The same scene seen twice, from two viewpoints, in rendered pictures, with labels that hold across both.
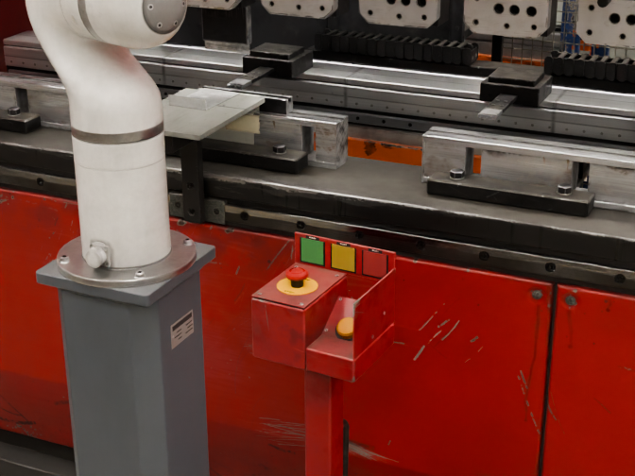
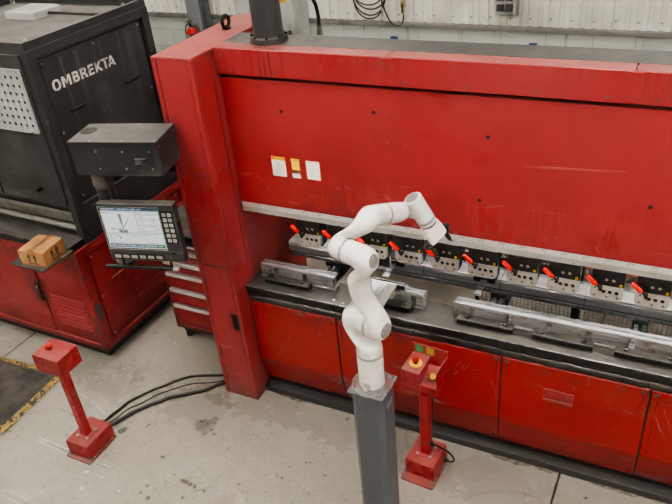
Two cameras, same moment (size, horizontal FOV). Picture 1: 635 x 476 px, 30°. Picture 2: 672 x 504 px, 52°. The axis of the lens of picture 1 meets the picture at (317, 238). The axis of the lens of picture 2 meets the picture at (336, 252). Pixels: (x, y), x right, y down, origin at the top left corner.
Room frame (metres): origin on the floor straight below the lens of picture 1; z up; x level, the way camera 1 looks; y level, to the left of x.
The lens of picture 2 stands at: (-0.91, 0.19, 3.26)
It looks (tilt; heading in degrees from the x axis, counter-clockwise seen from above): 32 degrees down; 4
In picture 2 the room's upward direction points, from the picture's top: 6 degrees counter-clockwise
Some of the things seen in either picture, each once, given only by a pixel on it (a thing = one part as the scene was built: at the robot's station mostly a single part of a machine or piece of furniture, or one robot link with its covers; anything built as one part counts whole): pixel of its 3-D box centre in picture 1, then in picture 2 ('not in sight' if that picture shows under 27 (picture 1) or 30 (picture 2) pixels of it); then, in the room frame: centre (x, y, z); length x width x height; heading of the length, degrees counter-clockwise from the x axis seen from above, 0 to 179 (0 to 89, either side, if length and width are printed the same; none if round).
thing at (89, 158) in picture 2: not in sight; (139, 203); (2.45, 1.50, 1.53); 0.51 x 0.25 x 0.85; 80
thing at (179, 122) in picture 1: (192, 112); (373, 295); (2.19, 0.24, 1.00); 0.26 x 0.18 x 0.01; 156
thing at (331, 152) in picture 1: (253, 130); (392, 293); (2.30, 0.13, 0.92); 0.39 x 0.06 x 0.10; 66
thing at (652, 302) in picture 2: not in sight; (653, 288); (1.76, -1.07, 1.26); 0.15 x 0.09 x 0.17; 66
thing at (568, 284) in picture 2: not in sight; (565, 273); (1.92, -0.71, 1.26); 0.15 x 0.09 x 0.17; 66
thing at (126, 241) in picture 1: (123, 195); (371, 368); (1.49, 0.26, 1.09); 0.19 x 0.19 x 0.18
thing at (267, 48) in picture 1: (263, 67); (392, 264); (2.47, 0.11, 1.01); 0.26 x 0.12 x 0.05; 156
